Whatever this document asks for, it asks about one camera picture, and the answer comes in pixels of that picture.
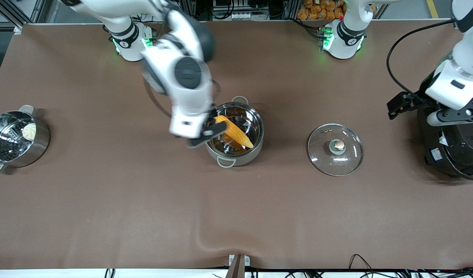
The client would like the yellow corn cob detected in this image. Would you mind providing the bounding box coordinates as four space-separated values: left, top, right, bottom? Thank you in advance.
214 115 255 151

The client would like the glass pot lid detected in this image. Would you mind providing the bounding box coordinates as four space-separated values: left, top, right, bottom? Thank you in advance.
307 123 364 177

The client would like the stainless steel steamer pot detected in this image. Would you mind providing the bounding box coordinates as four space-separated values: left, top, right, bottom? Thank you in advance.
0 105 51 175

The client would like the black rice cooker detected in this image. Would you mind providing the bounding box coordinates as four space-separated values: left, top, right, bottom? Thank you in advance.
416 104 473 181

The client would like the brown tablecloth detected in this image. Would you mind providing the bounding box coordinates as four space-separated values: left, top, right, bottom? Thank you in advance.
0 19 473 271

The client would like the white power strip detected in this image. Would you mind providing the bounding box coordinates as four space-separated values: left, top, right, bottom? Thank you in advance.
214 12 253 21

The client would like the brown pole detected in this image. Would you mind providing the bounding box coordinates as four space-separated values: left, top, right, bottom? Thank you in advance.
225 255 246 278

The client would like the bag of orange snacks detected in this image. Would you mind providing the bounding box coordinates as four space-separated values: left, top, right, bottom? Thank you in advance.
297 0 377 21

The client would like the white steamed bun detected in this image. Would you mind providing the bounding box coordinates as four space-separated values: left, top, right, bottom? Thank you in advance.
22 122 37 141

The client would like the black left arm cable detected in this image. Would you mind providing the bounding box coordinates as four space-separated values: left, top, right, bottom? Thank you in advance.
386 19 458 95

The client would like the metal table clamp bracket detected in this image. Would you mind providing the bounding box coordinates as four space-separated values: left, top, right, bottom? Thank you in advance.
228 254 251 267

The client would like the black looped cable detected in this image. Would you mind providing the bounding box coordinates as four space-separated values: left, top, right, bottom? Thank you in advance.
348 254 376 273

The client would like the aluminium frame profile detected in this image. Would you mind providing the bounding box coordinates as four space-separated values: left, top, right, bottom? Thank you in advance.
0 0 51 24

